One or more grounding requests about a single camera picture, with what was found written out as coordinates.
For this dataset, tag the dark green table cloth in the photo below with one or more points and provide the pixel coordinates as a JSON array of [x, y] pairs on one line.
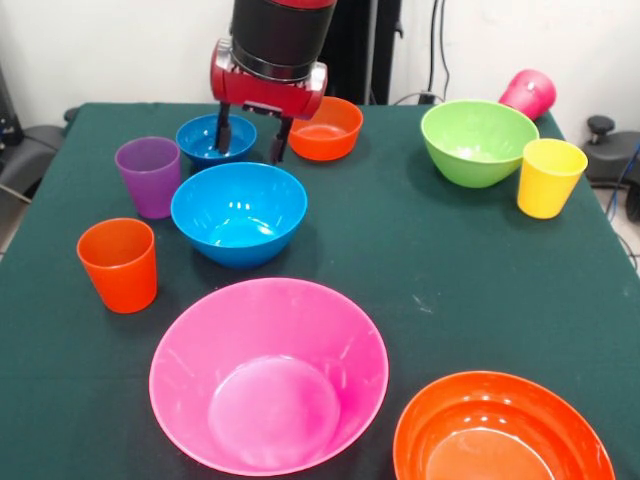
[[450, 300]]

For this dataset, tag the light blue bowl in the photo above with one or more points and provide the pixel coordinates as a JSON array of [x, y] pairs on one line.
[[235, 220]]

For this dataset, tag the black pedestal leg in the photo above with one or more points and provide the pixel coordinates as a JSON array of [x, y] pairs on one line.
[[610, 160], [30, 150]]

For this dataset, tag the small orange bowl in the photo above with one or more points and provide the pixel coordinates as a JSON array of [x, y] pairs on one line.
[[330, 137]]

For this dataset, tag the orange cup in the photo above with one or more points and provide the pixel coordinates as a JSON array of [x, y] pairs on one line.
[[120, 270]]

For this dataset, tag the large shallow orange bowl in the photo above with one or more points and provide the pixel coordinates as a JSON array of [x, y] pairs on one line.
[[500, 435]]

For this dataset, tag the purple cup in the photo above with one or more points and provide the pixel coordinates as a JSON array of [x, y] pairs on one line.
[[150, 185]]

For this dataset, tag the green bowl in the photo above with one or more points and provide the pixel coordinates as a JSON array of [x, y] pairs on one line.
[[477, 145]]

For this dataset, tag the large pink bowl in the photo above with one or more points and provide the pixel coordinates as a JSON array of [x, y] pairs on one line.
[[267, 375]]

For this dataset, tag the small dark blue bowl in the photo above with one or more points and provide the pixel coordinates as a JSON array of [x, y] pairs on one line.
[[197, 140]]

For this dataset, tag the pink cup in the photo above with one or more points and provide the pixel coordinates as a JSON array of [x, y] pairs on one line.
[[530, 95]]

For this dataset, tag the yellow cup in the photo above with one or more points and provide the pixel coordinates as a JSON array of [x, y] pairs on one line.
[[547, 185]]

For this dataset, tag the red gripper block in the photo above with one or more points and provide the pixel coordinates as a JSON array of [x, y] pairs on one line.
[[265, 92]]

